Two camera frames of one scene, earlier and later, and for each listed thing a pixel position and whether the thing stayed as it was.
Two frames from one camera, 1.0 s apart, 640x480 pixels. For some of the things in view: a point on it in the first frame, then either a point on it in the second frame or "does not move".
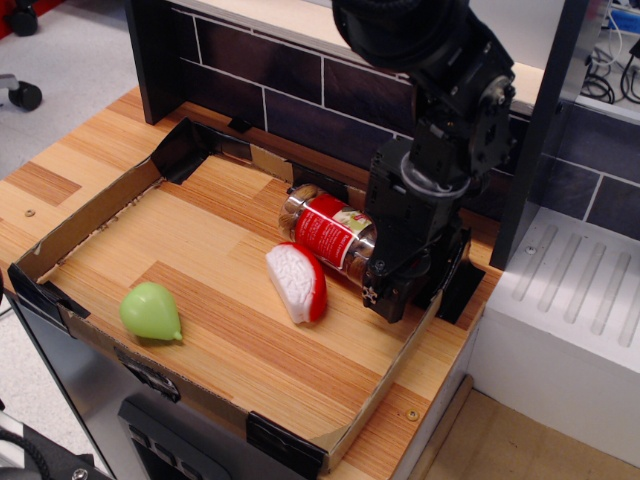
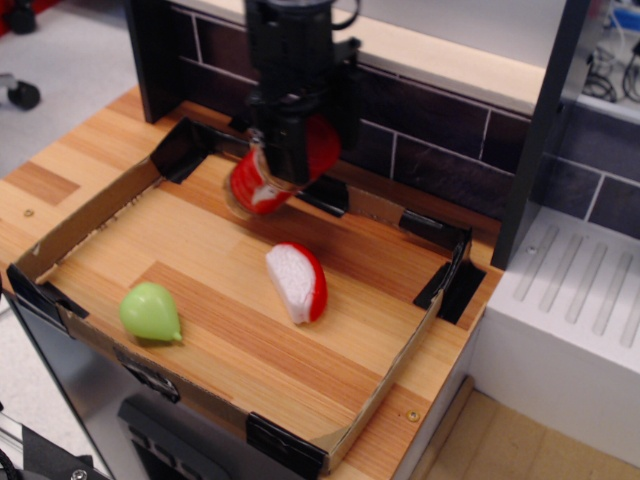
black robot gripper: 407,222 -> 298,66
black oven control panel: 168,440 does not move
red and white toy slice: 300,278 does not move
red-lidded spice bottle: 334,231 -> 251,187
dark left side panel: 156,56 does not move
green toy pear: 149,311 does not move
